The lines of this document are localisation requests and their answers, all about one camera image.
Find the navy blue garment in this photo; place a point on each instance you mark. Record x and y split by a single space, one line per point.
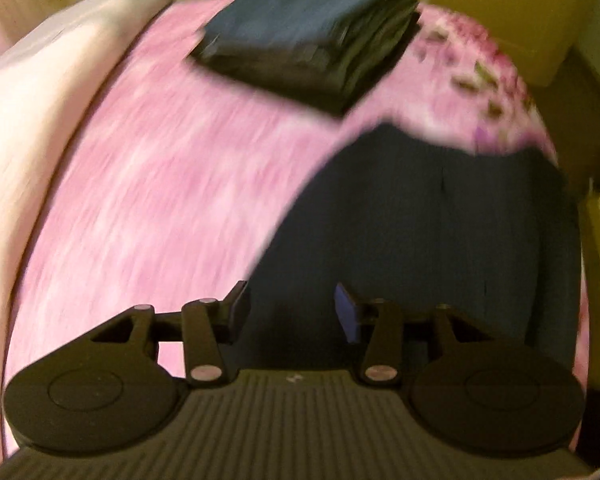
405 210

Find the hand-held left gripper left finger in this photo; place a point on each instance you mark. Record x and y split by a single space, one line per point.
240 306

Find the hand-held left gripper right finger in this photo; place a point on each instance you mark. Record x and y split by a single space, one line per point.
346 312

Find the yellow cabinet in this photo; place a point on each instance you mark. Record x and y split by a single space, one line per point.
505 15

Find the stack of folded dark clothes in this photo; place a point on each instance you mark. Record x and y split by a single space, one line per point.
310 35

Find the pale pink quilt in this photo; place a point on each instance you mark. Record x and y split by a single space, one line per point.
35 125

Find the pink floral blanket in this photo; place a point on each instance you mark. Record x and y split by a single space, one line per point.
180 185

